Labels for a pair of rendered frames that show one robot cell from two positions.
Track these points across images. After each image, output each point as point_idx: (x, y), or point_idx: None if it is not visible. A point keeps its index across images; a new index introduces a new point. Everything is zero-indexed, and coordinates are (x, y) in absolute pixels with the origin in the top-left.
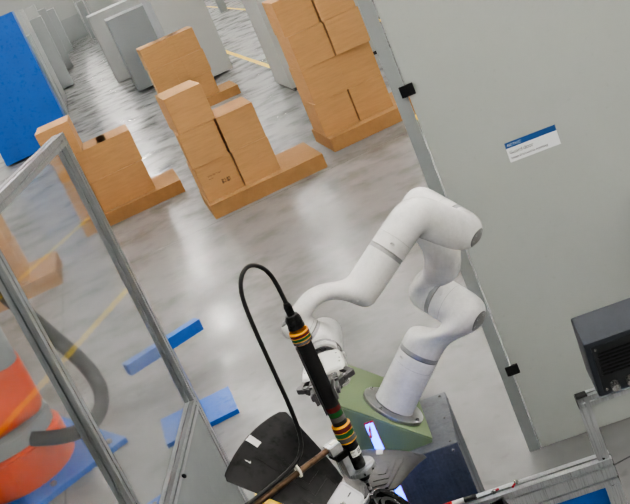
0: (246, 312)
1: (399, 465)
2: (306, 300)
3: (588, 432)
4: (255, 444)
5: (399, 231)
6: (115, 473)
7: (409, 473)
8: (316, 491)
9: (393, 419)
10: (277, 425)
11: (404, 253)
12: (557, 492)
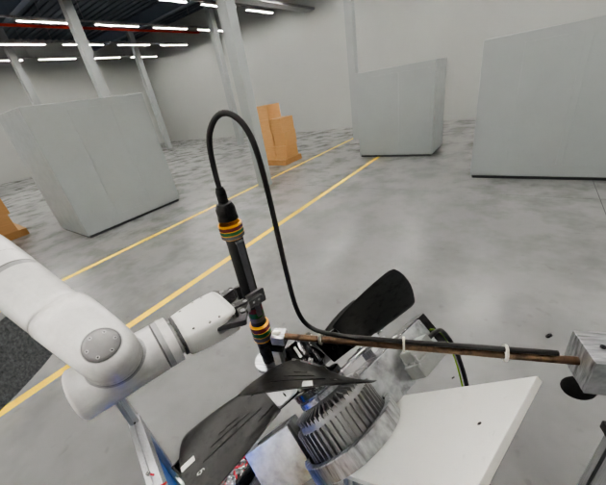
0: (263, 164)
1: (216, 419)
2: (91, 305)
3: (128, 404)
4: (310, 381)
5: (17, 246)
6: None
7: (229, 400)
8: (314, 366)
9: None
10: (266, 384)
11: None
12: (155, 453)
